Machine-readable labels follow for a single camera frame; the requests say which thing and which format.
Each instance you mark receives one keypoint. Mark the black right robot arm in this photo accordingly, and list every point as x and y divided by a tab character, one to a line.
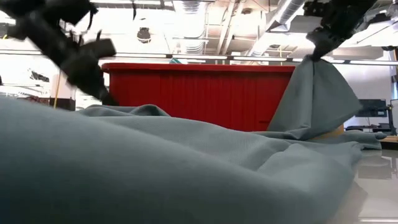
351	12

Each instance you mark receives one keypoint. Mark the ceiling light rail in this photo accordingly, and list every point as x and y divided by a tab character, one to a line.
199	57

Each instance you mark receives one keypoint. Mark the black computer monitor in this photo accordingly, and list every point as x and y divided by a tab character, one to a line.
371	108

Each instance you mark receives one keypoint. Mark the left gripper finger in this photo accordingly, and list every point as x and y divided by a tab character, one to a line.
107	99

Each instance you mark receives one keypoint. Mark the black ceiling camera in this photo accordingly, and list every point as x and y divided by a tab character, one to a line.
144	35

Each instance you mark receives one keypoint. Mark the orange spray bottle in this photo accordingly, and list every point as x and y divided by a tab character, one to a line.
334	132

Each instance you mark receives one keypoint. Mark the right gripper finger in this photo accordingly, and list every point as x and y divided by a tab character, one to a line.
315	49
330	46

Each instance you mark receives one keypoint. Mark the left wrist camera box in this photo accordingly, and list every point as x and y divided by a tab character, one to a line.
101	48

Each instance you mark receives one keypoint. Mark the grey-teal shirt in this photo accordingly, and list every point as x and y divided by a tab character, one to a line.
155	174

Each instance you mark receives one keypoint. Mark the silver ceiling duct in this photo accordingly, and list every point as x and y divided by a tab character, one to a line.
280	21

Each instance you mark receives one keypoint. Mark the light wooden desk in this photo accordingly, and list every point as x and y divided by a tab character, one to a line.
390	140

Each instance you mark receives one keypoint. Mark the red plastic bin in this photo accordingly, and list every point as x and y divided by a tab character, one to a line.
199	96

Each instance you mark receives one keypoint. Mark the corrugated ceiling duct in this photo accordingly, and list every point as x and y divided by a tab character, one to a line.
191	28

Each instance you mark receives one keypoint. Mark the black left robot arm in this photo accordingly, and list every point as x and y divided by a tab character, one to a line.
37	34

